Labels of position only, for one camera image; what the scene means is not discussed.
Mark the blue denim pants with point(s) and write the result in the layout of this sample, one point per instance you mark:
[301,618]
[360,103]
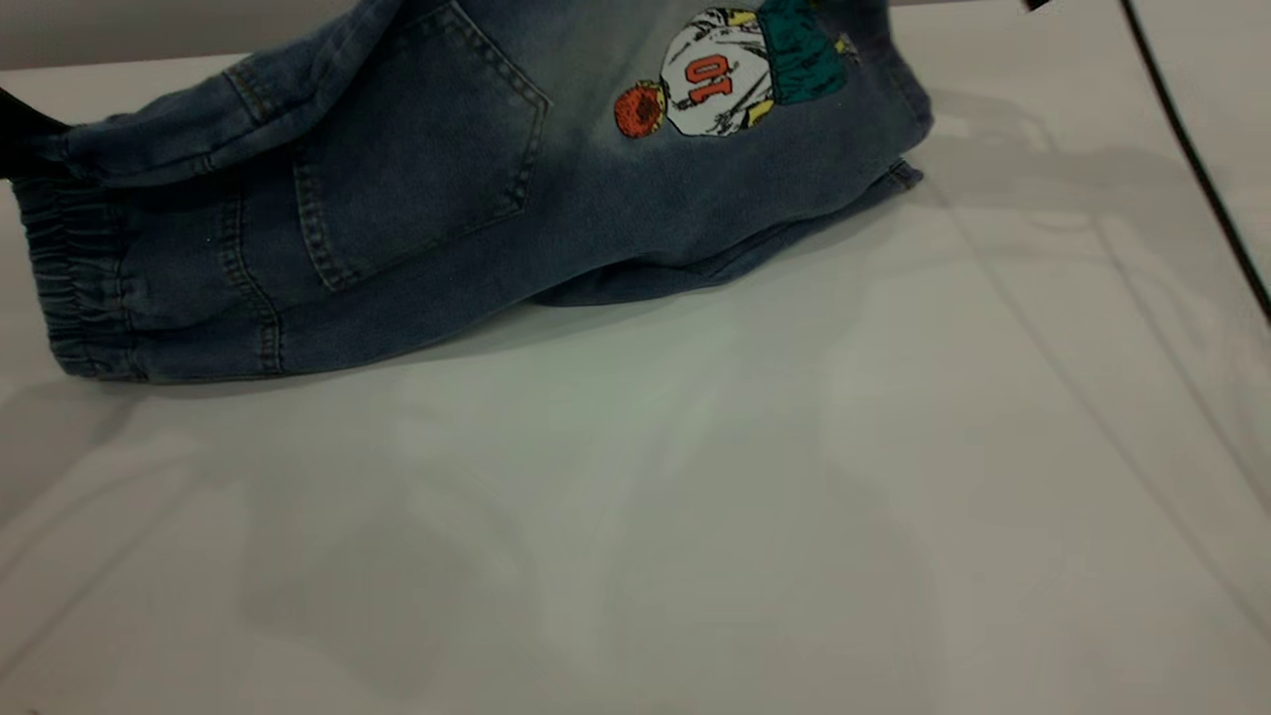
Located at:
[447,199]

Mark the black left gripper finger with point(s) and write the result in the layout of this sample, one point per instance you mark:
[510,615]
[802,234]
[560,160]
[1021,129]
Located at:
[25,134]

